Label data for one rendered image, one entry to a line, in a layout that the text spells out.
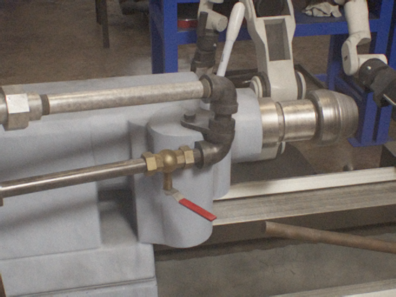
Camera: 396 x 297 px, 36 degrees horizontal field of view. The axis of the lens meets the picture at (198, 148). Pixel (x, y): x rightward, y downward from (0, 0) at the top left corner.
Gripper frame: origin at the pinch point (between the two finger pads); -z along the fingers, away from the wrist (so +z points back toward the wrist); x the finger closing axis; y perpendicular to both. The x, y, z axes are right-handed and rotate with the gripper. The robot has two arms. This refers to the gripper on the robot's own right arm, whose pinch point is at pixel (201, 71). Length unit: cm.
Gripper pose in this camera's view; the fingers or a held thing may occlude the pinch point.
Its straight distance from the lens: 261.5
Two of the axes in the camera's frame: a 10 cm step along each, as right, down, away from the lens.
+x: -7.0, 2.2, -6.8
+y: 6.9, 4.5, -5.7
